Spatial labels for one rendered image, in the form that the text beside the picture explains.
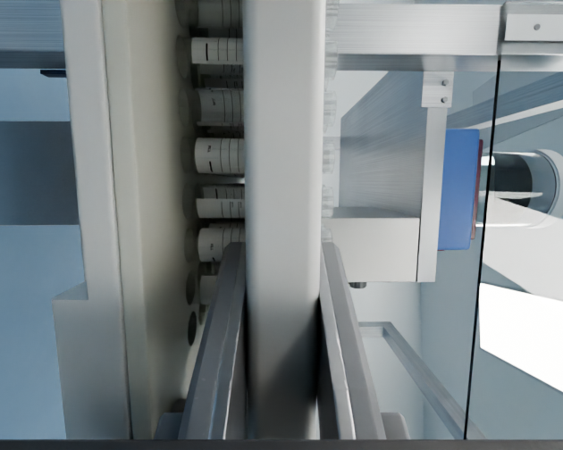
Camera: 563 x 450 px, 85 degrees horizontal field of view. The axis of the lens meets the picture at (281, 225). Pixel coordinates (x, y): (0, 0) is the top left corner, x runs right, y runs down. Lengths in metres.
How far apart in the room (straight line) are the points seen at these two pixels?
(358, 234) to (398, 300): 3.75
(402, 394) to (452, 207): 4.11
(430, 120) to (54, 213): 0.70
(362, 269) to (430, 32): 0.33
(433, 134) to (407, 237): 0.16
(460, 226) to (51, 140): 0.76
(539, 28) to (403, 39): 0.17
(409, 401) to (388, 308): 1.17
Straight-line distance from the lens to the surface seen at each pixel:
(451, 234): 0.59
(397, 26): 0.48
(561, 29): 0.57
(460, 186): 0.58
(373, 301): 4.12
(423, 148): 0.53
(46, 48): 0.52
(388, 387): 4.50
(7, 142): 0.80
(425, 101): 0.53
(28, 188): 0.77
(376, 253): 0.51
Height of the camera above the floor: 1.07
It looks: 1 degrees up
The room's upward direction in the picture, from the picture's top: 90 degrees clockwise
